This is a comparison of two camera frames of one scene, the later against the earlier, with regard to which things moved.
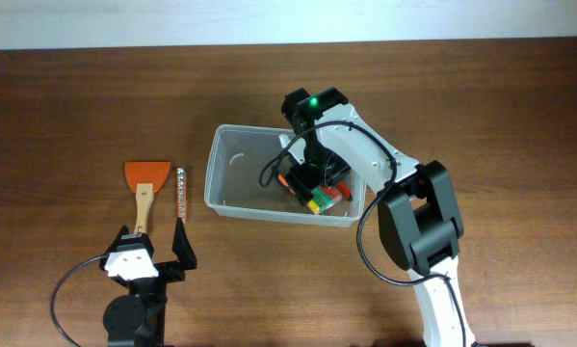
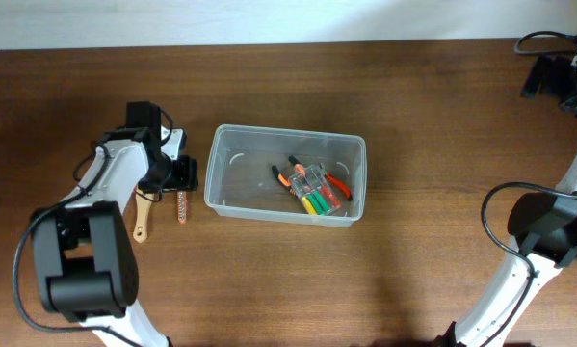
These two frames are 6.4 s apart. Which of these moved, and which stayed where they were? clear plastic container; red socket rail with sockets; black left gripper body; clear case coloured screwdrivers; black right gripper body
Moved: black left gripper body; black right gripper body
Stayed: red socket rail with sockets; clear case coloured screwdrivers; clear plastic container
